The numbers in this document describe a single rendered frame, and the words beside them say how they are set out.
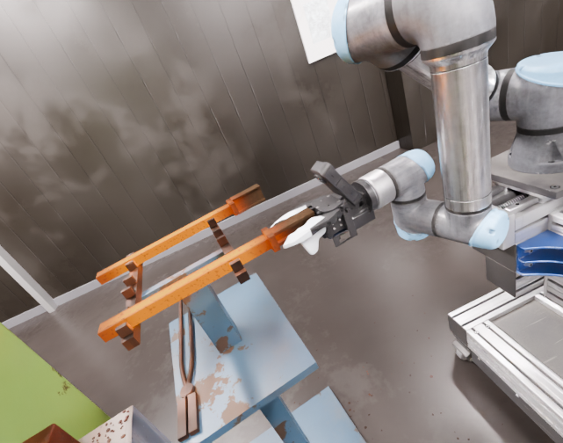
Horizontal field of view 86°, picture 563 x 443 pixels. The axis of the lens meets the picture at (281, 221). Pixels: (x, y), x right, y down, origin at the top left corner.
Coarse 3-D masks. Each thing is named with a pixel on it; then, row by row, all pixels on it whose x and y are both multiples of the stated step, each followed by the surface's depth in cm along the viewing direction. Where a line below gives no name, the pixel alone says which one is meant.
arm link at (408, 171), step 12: (408, 156) 62; (420, 156) 61; (384, 168) 61; (396, 168) 60; (408, 168) 60; (420, 168) 61; (432, 168) 62; (396, 180) 60; (408, 180) 60; (420, 180) 62; (396, 192) 60; (408, 192) 62; (420, 192) 63
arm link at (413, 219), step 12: (396, 204) 65; (408, 204) 64; (420, 204) 64; (432, 204) 62; (396, 216) 67; (408, 216) 65; (420, 216) 63; (432, 216) 61; (396, 228) 70; (408, 228) 67; (420, 228) 64; (408, 240) 69
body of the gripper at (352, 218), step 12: (360, 180) 61; (360, 192) 61; (372, 192) 59; (312, 204) 61; (324, 204) 59; (336, 204) 57; (348, 204) 59; (360, 204) 64; (372, 204) 59; (348, 216) 58; (360, 216) 61; (372, 216) 63; (336, 228) 59; (348, 228) 59; (336, 240) 59
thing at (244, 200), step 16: (240, 192) 79; (256, 192) 79; (224, 208) 77; (240, 208) 79; (192, 224) 75; (160, 240) 74; (176, 240) 74; (128, 256) 73; (144, 256) 72; (112, 272) 70
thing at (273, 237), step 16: (288, 224) 57; (304, 224) 59; (256, 240) 57; (272, 240) 55; (224, 256) 56; (240, 256) 55; (256, 256) 56; (192, 272) 55; (208, 272) 53; (224, 272) 54; (176, 288) 52; (192, 288) 53; (144, 304) 52; (160, 304) 52; (112, 320) 51; (128, 320) 51; (144, 320) 52; (112, 336) 51
